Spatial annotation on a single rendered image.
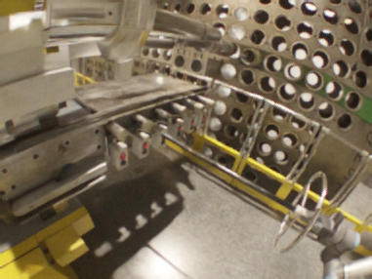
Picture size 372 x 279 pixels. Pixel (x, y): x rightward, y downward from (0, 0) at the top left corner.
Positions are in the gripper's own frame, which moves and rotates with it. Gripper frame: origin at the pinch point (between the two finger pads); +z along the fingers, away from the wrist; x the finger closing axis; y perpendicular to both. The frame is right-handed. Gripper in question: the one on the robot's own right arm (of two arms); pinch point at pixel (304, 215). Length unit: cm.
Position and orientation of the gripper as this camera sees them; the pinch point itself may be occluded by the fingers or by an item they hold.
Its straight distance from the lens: 83.7
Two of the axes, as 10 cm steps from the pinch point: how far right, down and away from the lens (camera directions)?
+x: 5.4, -1.2, 8.3
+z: -7.8, -4.3, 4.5
